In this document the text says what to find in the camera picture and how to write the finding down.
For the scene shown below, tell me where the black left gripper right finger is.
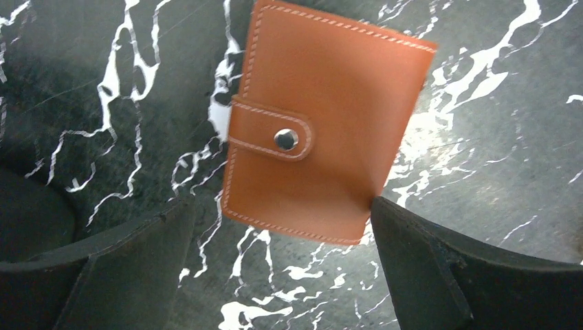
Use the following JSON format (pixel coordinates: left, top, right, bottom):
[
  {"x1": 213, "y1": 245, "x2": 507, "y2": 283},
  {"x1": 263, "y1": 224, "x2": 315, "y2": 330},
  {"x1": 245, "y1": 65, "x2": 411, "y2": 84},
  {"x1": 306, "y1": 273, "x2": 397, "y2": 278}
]
[{"x1": 371, "y1": 197, "x2": 582, "y2": 329}]

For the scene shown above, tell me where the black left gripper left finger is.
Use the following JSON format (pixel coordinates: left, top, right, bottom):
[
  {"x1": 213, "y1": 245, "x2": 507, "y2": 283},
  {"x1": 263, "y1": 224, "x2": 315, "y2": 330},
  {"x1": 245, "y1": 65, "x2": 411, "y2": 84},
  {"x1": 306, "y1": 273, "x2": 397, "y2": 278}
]
[{"x1": 1, "y1": 199, "x2": 195, "y2": 329}]

